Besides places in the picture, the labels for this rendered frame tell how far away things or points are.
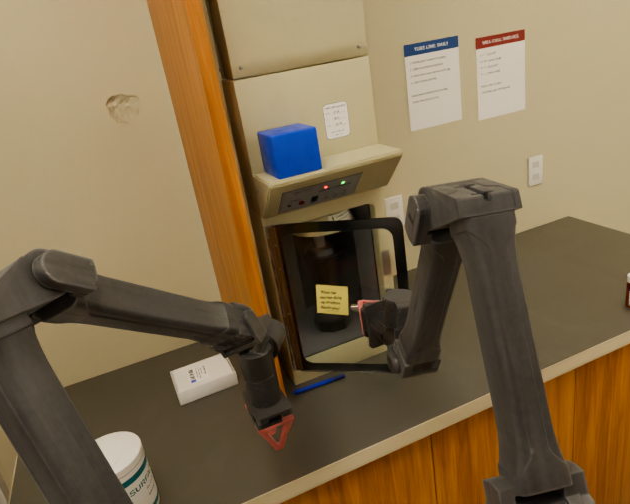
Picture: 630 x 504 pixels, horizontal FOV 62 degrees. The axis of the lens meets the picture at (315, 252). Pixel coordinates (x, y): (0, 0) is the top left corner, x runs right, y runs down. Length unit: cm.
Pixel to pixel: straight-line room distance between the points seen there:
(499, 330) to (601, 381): 108
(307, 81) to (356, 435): 79
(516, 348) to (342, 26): 85
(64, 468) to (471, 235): 47
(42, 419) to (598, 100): 222
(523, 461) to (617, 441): 125
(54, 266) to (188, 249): 106
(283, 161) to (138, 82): 60
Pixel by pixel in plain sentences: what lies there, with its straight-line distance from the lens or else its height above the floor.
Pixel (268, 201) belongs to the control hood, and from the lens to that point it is 113.
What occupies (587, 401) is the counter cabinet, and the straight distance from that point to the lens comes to 168.
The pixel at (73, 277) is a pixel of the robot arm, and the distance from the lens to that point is 63.
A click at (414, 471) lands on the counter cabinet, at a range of 139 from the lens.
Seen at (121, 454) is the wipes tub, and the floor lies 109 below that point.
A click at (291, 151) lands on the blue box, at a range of 110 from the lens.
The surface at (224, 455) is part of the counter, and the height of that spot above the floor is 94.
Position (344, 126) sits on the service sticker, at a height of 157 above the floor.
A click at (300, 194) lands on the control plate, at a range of 115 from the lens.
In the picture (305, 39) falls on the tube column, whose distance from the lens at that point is 122.
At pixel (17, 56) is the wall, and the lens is 157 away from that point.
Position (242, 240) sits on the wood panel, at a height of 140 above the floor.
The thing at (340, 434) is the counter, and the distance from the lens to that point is 126.
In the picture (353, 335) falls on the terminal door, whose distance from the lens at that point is 129.
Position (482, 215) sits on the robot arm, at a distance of 61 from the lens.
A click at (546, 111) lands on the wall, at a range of 224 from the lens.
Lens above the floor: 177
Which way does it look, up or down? 22 degrees down
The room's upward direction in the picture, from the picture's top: 10 degrees counter-clockwise
